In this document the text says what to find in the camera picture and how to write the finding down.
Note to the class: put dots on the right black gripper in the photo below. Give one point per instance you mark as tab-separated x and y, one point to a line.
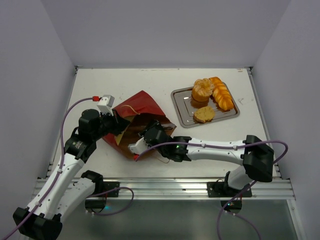
145	131

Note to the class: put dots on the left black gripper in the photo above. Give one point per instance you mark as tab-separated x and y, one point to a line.
119	123

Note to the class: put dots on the red paper bag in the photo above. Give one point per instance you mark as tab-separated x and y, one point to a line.
140	109

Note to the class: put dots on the round fake bread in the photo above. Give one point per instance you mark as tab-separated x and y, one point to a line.
204	114
202	89

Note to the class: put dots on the twisted fake bread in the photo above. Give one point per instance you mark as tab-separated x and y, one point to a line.
221	94

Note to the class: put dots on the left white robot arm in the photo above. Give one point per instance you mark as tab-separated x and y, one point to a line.
43	217

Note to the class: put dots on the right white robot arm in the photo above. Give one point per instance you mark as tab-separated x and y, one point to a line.
253	156

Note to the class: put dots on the silver metal tray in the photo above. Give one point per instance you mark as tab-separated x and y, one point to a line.
193	113

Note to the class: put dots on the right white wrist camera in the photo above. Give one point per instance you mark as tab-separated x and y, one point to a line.
138	148

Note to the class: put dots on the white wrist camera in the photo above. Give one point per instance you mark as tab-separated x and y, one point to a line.
105	104
138	148

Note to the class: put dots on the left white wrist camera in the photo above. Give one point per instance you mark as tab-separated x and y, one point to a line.
105	104

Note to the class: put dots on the aluminium frame rail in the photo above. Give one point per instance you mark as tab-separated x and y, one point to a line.
196	189

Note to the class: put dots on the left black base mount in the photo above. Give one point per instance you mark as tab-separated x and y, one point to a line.
98	205

